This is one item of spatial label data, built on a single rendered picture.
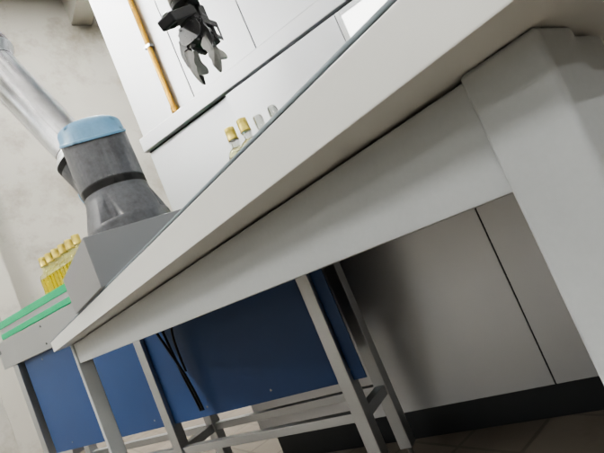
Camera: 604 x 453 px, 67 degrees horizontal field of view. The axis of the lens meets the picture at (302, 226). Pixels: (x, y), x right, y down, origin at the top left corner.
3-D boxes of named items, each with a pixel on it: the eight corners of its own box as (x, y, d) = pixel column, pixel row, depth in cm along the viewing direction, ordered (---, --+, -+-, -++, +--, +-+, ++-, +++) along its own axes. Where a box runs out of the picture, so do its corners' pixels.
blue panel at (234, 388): (388, 351, 133) (331, 219, 137) (366, 377, 118) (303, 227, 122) (92, 431, 213) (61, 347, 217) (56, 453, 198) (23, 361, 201)
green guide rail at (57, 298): (300, 175, 121) (288, 148, 122) (298, 175, 120) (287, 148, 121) (4, 339, 209) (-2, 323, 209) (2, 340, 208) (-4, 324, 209)
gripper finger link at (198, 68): (217, 86, 116) (209, 50, 116) (201, 83, 111) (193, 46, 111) (208, 90, 118) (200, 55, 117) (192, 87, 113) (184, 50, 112)
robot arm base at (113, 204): (109, 230, 72) (85, 174, 73) (81, 259, 83) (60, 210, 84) (188, 209, 83) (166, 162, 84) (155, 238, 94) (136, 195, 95)
